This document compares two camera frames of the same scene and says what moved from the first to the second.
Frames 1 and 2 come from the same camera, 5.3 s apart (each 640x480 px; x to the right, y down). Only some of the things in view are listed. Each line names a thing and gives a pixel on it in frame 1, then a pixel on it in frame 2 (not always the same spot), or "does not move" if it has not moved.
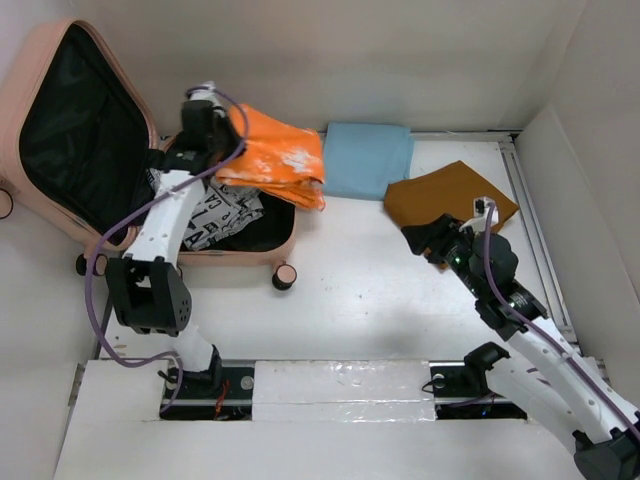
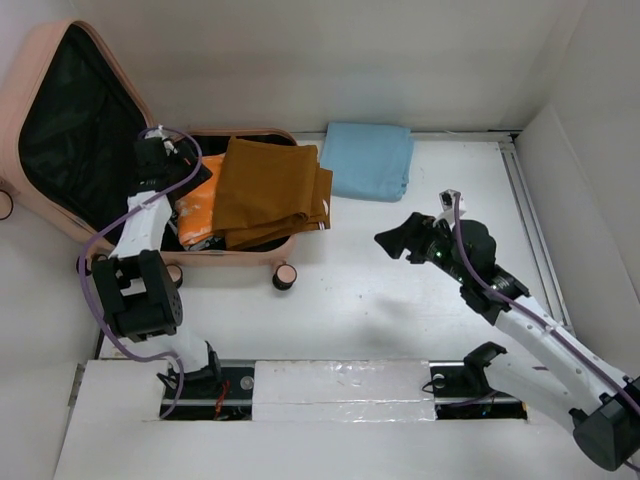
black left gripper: (235, 138) -> (183, 157)
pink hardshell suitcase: (76, 138) does not move
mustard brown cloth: (450, 190) -> (269, 191)
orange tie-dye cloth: (284, 158) -> (195, 208)
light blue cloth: (362, 160) does not move
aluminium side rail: (538, 240) does not move
